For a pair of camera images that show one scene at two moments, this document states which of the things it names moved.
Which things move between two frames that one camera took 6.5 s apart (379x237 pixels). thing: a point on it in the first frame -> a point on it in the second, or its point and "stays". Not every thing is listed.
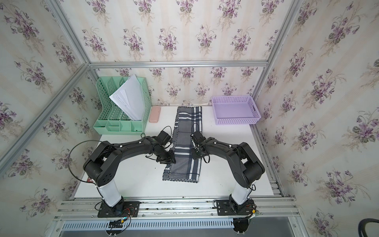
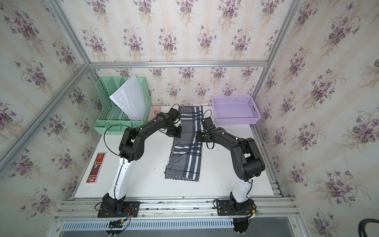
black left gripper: x=170 y=159 -> x=178 y=134
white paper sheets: x=128 y=98 stays
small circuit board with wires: x=117 y=223 stays
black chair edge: x=361 y=225 stays
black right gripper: x=193 y=154 -> x=197 y=136
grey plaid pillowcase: x=188 y=120 stays
